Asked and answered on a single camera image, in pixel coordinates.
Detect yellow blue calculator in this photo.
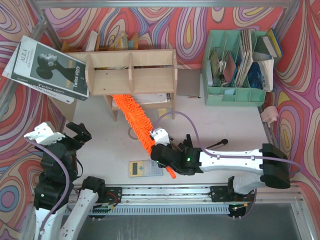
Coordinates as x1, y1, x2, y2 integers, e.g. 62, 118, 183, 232
129, 160, 164, 178

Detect orange chenille duster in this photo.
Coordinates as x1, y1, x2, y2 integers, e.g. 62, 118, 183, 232
111, 93, 177, 180

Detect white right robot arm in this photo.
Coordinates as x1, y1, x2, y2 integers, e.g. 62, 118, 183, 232
150, 143, 291, 197

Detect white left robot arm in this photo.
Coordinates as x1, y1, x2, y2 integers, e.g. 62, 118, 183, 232
24, 121, 107, 240

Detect wooden bookshelf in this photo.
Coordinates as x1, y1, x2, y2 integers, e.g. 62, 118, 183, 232
85, 48, 179, 122

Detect grey stapler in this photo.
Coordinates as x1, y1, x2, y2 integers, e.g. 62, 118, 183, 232
169, 136, 182, 152

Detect clear tape roll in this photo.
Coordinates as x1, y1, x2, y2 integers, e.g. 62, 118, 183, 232
127, 127, 138, 140

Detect spiral notepad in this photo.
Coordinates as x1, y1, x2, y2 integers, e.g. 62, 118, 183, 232
111, 92, 174, 107

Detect black marker pen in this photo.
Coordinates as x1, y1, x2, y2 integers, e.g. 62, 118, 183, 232
206, 138, 229, 149

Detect brown pencil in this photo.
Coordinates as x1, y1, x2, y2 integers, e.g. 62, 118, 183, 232
187, 96, 201, 99

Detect grey notebook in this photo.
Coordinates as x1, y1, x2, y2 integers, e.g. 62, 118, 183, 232
176, 69, 201, 97

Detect black Twins story book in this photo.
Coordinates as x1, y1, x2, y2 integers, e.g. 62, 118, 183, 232
11, 35, 89, 101

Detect white book under stack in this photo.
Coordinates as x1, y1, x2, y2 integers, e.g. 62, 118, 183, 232
2, 47, 75, 105

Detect pink pig figurine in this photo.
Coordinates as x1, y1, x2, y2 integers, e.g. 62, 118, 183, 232
260, 106, 279, 128

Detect green desk organizer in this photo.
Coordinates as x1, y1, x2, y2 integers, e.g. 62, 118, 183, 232
202, 29, 268, 107

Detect blue yellow book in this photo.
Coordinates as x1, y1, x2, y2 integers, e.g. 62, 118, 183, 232
260, 28, 283, 60

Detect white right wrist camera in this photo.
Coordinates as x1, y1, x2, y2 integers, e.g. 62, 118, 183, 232
150, 127, 170, 146

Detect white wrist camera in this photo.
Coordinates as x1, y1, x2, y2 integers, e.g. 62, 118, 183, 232
24, 121, 66, 146
150, 127, 170, 146

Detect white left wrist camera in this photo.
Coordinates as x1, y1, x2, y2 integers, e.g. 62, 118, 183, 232
24, 121, 66, 146

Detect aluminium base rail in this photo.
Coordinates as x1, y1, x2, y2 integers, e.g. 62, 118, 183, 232
104, 184, 251, 206

